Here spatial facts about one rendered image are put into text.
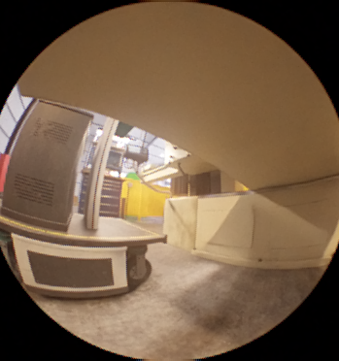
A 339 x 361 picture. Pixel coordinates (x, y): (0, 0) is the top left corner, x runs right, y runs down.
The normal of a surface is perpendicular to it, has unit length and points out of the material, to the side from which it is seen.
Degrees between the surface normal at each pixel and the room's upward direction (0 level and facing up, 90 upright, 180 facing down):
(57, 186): 90
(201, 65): 180
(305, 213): 90
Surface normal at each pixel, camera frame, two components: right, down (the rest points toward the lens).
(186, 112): -0.06, 0.97
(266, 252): -0.76, -0.19
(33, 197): 0.69, -0.14
